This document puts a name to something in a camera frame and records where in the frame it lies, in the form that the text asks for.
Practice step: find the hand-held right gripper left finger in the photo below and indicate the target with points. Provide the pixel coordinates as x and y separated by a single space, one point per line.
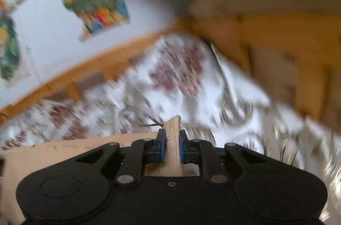
160 146

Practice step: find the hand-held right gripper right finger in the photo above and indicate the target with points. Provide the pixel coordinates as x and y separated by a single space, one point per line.
183 146

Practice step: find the beige garment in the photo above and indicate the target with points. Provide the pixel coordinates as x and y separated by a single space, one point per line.
173 150

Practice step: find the white patterned blanket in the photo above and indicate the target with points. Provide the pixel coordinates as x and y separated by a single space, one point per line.
173 67

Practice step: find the wooden bed frame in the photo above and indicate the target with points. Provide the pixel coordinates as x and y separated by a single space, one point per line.
279 28

